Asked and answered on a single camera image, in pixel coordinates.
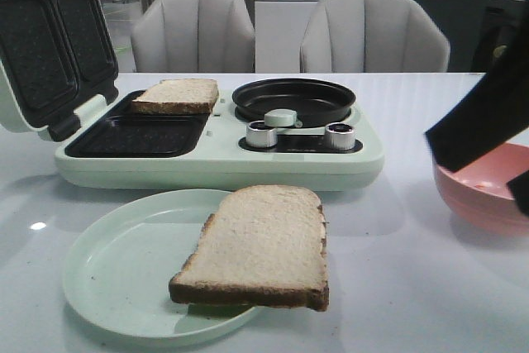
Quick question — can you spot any right beige upholstered chair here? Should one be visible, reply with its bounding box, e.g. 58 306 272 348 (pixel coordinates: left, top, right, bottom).
299 0 450 73

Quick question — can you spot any black round frying pan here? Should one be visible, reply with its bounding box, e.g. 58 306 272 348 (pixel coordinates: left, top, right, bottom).
231 78 356 128

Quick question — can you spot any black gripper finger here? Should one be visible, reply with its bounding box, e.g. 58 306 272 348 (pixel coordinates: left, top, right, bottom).
507 170 529 216
426 0 528 171

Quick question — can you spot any silver control knob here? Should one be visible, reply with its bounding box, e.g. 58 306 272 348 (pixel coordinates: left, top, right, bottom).
323 122 355 151
245 120 278 149

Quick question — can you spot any breakfast maker hinged lid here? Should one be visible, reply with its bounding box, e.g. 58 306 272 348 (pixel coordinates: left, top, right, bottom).
1 0 118 141

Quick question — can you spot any beige upholstered chair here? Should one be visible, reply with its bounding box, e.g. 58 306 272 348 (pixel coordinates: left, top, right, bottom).
131 0 255 73
299 0 450 73

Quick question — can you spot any mint green pan handle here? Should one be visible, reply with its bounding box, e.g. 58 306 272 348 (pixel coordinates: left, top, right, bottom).
264 108 298 127

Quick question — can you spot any left beige upholstered chair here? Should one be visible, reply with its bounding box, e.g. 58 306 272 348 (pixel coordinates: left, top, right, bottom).
131 0 255 73

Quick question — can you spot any left silver control knob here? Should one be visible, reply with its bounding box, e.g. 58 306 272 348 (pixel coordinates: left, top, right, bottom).
245 120 278 149

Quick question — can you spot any pink plastic bowl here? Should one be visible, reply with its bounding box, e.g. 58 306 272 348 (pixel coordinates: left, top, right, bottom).
433 143 528 236

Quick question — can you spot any mint green breakfast maker base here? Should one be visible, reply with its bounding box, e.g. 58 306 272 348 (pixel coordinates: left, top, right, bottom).
55 90 384 191

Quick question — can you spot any white cabinet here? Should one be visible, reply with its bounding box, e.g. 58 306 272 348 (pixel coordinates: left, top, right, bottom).
255 0 321 73

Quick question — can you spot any mint green round plate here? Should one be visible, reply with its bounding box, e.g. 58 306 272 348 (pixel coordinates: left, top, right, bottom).
63 189 261 347

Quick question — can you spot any right silver control knob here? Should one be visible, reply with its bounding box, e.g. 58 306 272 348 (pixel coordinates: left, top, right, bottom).
323 122 355 151

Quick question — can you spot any white bread slice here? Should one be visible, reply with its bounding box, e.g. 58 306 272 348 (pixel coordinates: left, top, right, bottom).
169 185 329 312
131 79 219 115

